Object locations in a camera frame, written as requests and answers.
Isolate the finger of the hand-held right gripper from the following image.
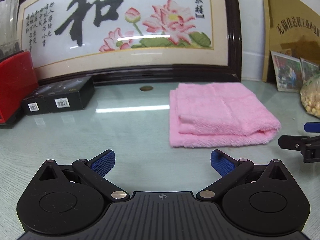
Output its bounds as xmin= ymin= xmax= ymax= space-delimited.
xmin=304 ymin=122 xmax=320 ymax=132
xmin=278 ymin=135 xmax=320 ymax=150

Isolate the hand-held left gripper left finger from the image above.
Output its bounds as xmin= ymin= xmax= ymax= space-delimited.
xmin=37 ymin=149 xmax=130 ymax=201

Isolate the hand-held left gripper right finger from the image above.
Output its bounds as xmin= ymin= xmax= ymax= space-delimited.
xmin=196 ymin=149 xmax=288 ymax=201

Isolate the pink towel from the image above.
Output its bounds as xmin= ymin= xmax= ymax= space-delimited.
xmin=169 ymin=82 xmax=282 ymax=148

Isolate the plastic bag of popcorn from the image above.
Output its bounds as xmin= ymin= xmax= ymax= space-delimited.
xmin=300 ymin=74 xmax=320 ymax=118

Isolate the black cardboard box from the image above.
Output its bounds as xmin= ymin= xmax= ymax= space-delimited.
xmin=21 ymin=85 xmax=48 ymax=116
xmin=45 ymin=76 xmax=95 ymax=111

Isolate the framed lotus cross-stitch picture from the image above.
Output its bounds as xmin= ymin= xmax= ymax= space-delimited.
xmin=19 ymin=0 xmax=243 ymax=85

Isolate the gold plaque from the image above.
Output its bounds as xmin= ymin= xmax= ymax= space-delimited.
xmin=260 ymin=0 xmax=320 ymax=83

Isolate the red box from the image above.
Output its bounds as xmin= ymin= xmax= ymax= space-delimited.
xmin=0 ymin=51 xmax=39 ymax=125

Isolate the clear plastic container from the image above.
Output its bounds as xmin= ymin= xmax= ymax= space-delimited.
xmin=0 ymin=0 xmax=22 ymax=55

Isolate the small silver photo frame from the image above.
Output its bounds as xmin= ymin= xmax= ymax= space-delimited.
xmin=300 ymin=58 xmax=320 ymax=85

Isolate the large silver photo frame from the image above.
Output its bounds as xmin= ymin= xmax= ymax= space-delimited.
xmin=271 ymin=51 xmax=303 ymax=93

